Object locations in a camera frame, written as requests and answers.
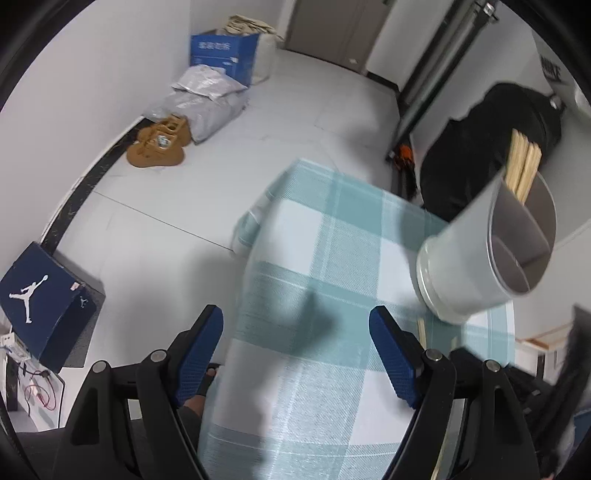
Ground teal plaid tablecloth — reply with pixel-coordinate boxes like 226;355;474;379
198;160;515;479

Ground navy Jordan shoe box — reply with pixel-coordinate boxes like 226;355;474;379
1;243;105;374

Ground white grey utensil holder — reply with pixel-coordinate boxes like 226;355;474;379
417;174;557;324

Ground black hanging backpack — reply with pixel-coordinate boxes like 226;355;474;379
420;82;565;222

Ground tan suede shoe near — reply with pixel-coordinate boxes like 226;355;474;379
126;131;184;168

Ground tan suede shoe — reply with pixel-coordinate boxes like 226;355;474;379
137;114;191;147
126;131;184;168

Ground tan suede shoe far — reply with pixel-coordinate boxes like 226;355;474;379
137;114;191;147

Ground grey plastic mailer bags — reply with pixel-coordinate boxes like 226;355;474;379
142;64;249;143

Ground white canvas tote bag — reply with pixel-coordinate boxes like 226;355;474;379
533;32;590;118

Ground blue cardboard box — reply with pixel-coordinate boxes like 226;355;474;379
189;34;259;87

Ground black tripod stand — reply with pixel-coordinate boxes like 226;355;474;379
386;1;498;161

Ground beige cloth bag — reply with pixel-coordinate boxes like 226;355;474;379
223;14;283;85

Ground grey brown door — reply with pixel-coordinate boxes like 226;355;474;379
286;0;393;73

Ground white power strip with cables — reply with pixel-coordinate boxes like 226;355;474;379
1;332;65;430

